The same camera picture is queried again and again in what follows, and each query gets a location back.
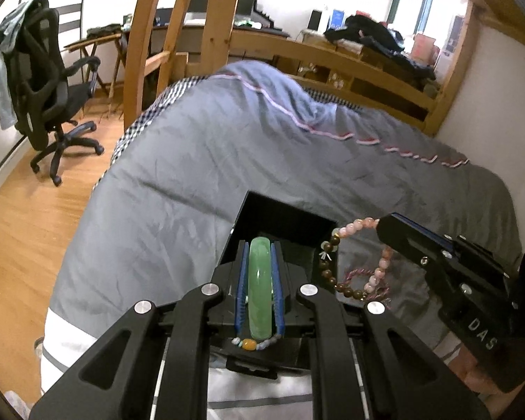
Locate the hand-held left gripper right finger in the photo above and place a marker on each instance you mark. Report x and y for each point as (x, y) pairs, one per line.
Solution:
(280, 284)

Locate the wooden bunk bed frame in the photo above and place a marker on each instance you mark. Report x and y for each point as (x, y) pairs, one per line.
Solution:
(227, 8)

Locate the blue box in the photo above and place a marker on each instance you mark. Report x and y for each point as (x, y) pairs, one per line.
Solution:
(337, 18)

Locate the black office chair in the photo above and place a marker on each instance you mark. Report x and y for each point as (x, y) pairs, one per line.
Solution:
(48, 83)

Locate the dark desk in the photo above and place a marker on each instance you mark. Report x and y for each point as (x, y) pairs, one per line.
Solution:
(262, 30)

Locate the black jewelry box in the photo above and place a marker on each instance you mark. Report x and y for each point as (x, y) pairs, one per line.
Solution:
(284, 223)

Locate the grey duvet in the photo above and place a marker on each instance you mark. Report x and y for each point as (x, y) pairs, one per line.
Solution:
(227, 153)

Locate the wooden folding table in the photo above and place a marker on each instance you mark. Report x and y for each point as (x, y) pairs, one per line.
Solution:
(94, 43)

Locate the pink box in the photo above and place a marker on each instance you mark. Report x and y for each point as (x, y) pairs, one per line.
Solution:
(424, 46)

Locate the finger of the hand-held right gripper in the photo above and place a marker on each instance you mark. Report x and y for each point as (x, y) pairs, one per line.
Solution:
(409, 236)

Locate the pile of dark clothes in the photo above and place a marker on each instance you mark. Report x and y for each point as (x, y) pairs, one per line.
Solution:
(376, 35)

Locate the checked bed sheet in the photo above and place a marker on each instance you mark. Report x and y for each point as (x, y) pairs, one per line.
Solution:
(157, 105)

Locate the black computer monitor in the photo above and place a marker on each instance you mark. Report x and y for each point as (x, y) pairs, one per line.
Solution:
(246, 0)

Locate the grey cloth on chair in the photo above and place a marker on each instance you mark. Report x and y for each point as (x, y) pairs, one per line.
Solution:
(4, 65)

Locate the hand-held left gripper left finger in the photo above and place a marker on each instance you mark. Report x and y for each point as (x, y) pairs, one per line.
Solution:
(243, 280)

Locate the green jade bangle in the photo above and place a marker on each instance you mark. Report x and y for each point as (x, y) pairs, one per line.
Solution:
(259, 288)

